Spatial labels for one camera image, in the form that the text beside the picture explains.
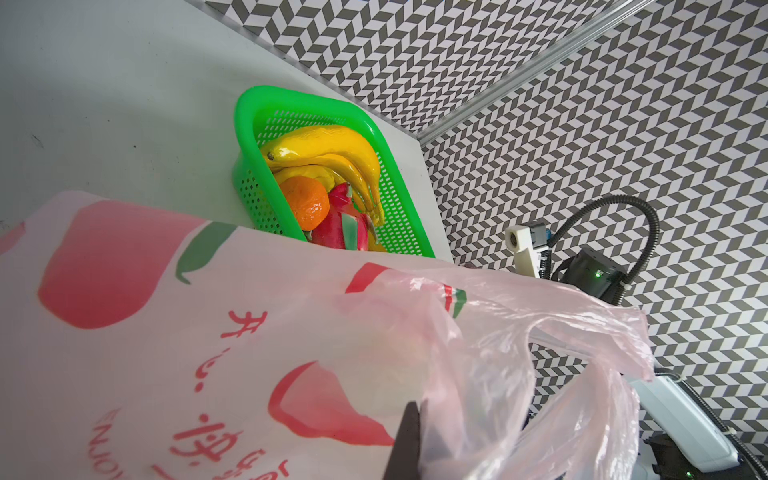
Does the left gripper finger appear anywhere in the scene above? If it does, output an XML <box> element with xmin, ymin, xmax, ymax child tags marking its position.
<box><xmin>383</xmin><ymin>401</ymin><xmax>421</xmax><ymax>480</ymax></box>

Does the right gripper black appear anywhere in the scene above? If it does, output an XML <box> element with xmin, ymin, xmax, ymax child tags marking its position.
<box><xmin>554</xmin><ymin>246</ymin><xmax>627</xmax><ymax>303</ymax></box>

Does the pink fake dragon fruit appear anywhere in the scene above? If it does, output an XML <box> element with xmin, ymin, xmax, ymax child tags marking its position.
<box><xmin>309</xmin><ymin>184</ymin><xmax>370</xmax><ymax>251</ymax></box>

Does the pink plastic bag peach print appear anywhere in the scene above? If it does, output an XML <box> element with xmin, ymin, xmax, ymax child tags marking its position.
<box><xmin>1</xmin><ymin>192</ymin><xmax>654</xmax><ymax>479</ymax></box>

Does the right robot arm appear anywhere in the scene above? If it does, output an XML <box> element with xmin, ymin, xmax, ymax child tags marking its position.
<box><xmin>542</xmin><ymin>247</ymin><xmax>767</xmax><ymax>479</ymax></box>

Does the small orange fake tangerine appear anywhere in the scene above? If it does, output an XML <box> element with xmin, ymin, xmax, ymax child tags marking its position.
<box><xmin>280</xmin><ymin>176</ymin><xmax>330</xmax><ymax>232</ymax></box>

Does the yellow fake banana bunch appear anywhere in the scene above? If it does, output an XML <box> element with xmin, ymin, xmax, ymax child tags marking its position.
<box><xmin>260</xmin><ymin>125</ymin><xmax>385</xmax><ymax>227</ymax></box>

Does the green plastic basket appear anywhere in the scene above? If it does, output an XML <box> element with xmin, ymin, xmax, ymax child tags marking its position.
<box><xmin>233</xmin><ymin>86</ymin><xmax>434</xmax><ymax>257</ymax></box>

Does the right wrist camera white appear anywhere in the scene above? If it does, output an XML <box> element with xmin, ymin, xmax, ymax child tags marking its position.
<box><xmin>504</xmin><ymin>222</ymin><xmax>550</xmax><ymax>279</ymax></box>

